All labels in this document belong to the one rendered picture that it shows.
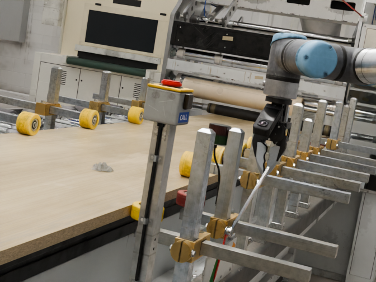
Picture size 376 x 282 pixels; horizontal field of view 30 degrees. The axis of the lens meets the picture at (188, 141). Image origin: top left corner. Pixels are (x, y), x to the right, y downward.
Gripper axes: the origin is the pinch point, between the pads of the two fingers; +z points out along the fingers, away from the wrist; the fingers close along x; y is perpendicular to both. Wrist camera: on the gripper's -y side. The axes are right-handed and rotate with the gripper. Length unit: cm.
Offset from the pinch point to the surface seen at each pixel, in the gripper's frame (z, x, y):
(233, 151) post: -4.6, 7.6, -6.3
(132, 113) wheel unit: 6, 97, 122
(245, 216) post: 17.2, 7.5, 18.7
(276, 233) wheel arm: 14.8, -6.5, -2.0
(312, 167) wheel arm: 6, 0, 73
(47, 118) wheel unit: 10, 117, 81
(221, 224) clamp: 14.5, 6.6, -9.1
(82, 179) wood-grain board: 10.5, 46.4, -13.0
